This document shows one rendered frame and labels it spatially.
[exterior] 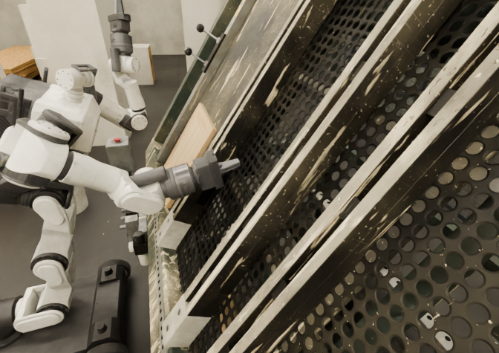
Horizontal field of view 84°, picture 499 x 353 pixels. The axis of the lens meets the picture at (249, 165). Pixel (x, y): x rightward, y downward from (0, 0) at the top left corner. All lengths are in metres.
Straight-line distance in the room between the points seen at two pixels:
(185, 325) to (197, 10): 4.52
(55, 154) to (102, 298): 1.34
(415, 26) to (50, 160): 0.71
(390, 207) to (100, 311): 1.67
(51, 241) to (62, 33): 2.51
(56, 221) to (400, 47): 1.30
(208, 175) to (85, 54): 2.96
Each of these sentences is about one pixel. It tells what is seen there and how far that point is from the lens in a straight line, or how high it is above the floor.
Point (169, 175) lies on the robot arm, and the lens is 0.75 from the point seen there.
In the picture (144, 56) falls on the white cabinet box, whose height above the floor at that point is 0.55.
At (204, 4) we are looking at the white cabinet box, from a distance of 4.89.
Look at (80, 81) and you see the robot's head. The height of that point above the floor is 1.41.
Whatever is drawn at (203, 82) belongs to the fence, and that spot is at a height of 1.31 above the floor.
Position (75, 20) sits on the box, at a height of 1.40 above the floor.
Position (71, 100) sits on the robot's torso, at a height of 1.35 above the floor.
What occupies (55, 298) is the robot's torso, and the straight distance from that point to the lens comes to 1.79.
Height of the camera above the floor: 1.68
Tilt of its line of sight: 32 degrees down
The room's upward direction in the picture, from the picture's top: 2 degrees clockwise
